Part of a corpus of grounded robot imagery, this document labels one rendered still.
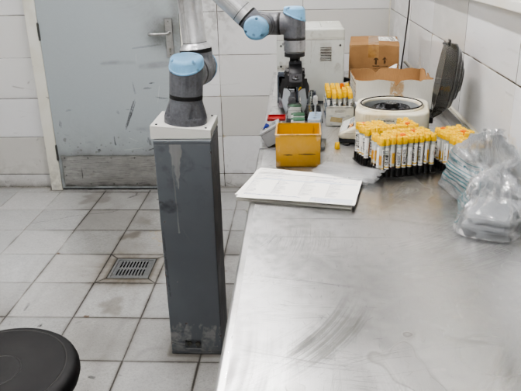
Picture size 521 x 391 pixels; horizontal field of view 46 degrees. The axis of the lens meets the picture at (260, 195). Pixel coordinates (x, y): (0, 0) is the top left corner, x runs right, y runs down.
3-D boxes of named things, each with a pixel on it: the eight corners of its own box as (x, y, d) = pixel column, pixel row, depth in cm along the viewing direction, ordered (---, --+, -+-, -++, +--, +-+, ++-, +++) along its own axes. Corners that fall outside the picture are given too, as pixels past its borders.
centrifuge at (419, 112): (343, 127, 219) (343, 93, 214) (428, 129, 213) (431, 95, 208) (336, 147, 197) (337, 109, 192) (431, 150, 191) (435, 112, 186)
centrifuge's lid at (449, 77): (441, 33, 199) (467, 37, 198) (425, 108, 209) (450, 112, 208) (446, 43, 180) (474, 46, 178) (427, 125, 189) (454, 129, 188)
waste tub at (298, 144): (277, 153, 192) (276, 122, 188) (319, 153, 191) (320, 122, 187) (274, 167, 180) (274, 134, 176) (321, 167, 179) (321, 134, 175)
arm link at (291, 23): (283, 5, 212) (307, 5, 210) (283, 37, 216) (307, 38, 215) (278, 7, 205) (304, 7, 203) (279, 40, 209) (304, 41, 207)
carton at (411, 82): (347, 105, 250) (349, 67, 245) (419, 104, 249) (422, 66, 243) (353, 120, 227) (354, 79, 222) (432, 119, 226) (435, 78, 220)
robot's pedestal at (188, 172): (171, 354, 241) (152, 140, 209) (181, 325, 260) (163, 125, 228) (222, 354, 240) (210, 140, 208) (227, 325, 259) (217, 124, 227)
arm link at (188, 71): (163, 95, 208) (163, 55, 203) (176, 88, 221) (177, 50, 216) (197, 98, 206) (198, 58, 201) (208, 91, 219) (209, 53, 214)
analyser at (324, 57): (278, 88, 282) (277, 21, 271) (339, 88, 281) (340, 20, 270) (277, 104, 254) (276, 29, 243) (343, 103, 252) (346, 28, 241)
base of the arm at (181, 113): (156, 123, 211) (156, 95, 208) (174, 114, 225) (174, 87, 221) (198, 129, 208) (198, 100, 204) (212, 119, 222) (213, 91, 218)
